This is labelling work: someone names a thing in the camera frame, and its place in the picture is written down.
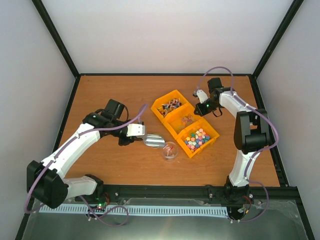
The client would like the yellow star candy bin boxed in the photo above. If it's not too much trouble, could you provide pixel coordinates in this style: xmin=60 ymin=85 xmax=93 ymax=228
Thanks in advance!
xmin=176 ymin=118 xmax=220 ymax=159

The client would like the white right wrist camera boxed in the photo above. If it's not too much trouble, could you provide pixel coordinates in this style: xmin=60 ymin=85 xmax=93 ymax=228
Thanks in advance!
xmin=192 ymin=89 xmax=209 ymax=104

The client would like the pile of popsicle candies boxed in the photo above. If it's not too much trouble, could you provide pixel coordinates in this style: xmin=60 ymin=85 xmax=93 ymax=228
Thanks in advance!
xmin=179 ymin=114 xmax=196 ymax=130

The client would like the light blue cable duct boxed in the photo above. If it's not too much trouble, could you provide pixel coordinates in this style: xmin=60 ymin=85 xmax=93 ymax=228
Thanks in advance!
xmin=39 ymin=203 xmax=228 ymax=218

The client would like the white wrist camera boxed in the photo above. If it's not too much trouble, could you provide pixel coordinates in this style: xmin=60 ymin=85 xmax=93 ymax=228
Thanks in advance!
xmin=126 ymin=123 xmax=146 ymax=138
xmin=192 ymin=89 xmax=209 ymax=104

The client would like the yellow popsicle candy bin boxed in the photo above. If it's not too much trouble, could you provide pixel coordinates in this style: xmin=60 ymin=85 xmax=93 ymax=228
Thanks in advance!
xmin=162 ymin=103 xmax=202 ymax=140

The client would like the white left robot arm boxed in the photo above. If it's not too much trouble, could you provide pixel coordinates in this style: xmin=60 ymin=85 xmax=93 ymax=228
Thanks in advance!
xmin=24 ymin=99 xmax=147 ymax=209

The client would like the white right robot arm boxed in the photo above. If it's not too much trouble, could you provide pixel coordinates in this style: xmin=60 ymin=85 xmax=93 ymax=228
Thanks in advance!
xmin=193 ymin=77 xmax=270 ymax=203

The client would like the clear glass jar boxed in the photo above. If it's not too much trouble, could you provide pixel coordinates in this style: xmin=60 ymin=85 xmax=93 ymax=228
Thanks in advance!
xmin=161 ymin=141 xmax=178 ymax=162

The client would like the pile of lollipops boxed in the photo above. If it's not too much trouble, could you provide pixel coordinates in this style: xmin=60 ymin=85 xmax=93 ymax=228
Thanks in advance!
xmin=157 ymin=98 xmax=182 ymax=117

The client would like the silver metal scoop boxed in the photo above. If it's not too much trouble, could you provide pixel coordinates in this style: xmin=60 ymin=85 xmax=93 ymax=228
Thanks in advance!
xmin=143 ymin=134 xmax=166 ymax=149

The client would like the pile of star candies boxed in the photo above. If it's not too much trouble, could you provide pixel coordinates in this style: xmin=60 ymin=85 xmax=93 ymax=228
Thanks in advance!
xmin=184 ymin=128 xmax=211 ymax=153

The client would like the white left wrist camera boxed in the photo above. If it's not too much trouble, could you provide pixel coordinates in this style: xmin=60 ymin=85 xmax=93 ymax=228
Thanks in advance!
xmin=126 ymin=123 xmax=146 ymax=138

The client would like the black aluminium frame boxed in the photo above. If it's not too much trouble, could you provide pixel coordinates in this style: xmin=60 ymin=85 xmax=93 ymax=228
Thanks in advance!
xmin=14 ymin=0 xmax=316 ymax=240

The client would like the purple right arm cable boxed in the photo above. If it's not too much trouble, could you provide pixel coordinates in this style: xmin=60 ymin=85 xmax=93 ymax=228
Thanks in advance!
xmin=194 ymin=65 xmax=280 ymax=223

